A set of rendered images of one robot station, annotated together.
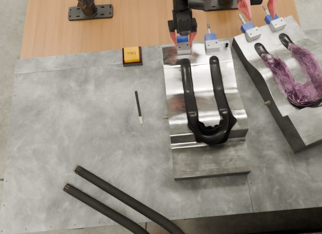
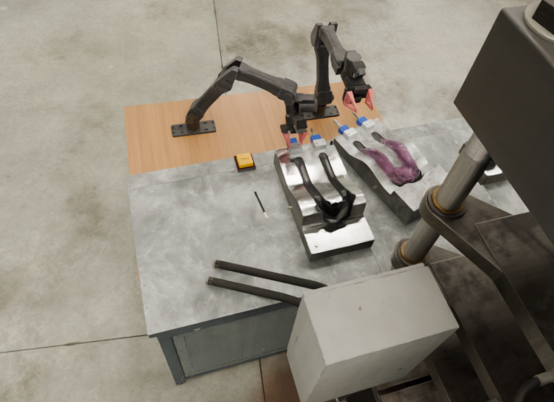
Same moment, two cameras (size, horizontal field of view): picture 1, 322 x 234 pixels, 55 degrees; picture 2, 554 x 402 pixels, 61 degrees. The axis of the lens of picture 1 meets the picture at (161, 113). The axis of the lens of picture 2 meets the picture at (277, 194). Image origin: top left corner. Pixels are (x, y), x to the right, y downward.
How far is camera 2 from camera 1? 0.88 m
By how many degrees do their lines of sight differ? 19
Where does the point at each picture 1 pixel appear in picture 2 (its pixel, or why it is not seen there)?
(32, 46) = (140, 162)
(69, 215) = (217, 305)
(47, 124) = (174, 230)
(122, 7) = (223, 122)
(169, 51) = (282, 151)
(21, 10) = (63, 147)
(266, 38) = (361, 136)
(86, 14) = (191, 129)
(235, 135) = (356, 212)
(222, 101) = (338, 186)
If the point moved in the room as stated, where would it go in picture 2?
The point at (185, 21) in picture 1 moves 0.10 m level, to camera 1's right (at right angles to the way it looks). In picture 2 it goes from (302, 120) to (325, 115)
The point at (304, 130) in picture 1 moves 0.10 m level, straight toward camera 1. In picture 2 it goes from (409, 199) to (396, 215)
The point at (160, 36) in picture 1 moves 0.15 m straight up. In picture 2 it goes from (266, 143) to (268, 120)
